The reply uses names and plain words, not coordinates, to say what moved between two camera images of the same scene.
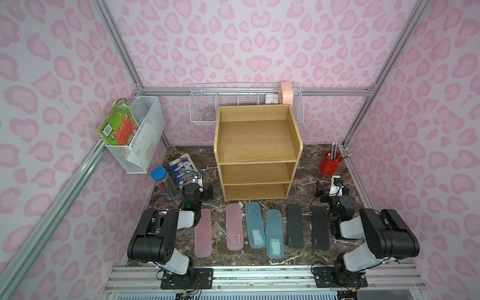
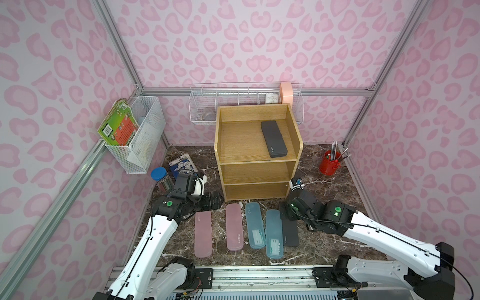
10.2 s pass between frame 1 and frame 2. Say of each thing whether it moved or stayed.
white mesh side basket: stayed
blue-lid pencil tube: stayed
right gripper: moved
